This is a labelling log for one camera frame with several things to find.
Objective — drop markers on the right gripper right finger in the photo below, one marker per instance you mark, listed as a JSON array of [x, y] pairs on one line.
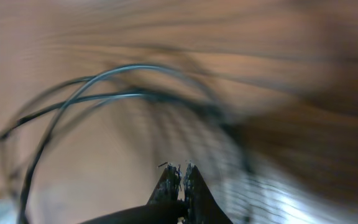
[[202, 207]]

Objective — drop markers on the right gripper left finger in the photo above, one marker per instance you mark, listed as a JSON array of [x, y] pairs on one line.
[[167, 187]]

